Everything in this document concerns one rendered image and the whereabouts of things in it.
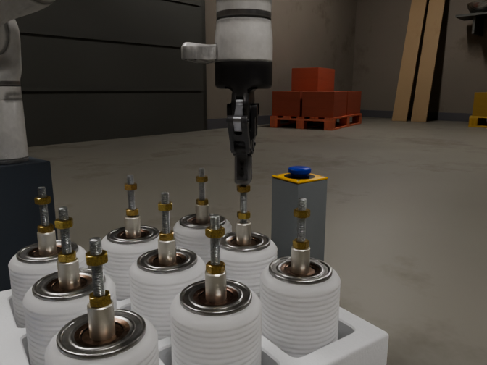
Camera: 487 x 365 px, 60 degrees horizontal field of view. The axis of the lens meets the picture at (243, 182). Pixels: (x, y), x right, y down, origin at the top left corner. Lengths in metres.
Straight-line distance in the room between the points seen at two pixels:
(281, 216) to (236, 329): 0.36
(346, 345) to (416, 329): 0.44
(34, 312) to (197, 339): 0.17
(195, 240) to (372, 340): 0.29
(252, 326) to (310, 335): 0.09
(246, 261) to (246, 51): 0.27
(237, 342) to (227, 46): 0.34
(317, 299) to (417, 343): 0.44
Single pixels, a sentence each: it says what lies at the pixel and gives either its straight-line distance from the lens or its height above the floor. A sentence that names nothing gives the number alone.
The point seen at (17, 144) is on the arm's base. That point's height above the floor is 0.34.
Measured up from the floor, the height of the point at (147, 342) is 0.25.
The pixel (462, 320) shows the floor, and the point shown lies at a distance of 1.02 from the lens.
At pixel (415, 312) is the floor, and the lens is 1.01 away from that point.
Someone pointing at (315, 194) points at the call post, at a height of 0.29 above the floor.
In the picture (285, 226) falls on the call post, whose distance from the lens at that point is 0.75.
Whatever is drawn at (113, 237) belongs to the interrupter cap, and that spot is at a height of 0.25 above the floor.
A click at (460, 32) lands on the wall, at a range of 7.26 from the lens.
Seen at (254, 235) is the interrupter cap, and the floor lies 0.25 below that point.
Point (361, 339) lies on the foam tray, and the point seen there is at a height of 0.18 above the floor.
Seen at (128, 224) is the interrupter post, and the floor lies 0.27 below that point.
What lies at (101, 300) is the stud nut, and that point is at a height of 0.29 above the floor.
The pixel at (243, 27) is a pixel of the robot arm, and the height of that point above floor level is 0.54.
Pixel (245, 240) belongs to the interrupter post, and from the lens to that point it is 0.60.
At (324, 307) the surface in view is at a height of 0.23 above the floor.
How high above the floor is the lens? 0.46
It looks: 12 degrees down
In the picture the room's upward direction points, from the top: straight up
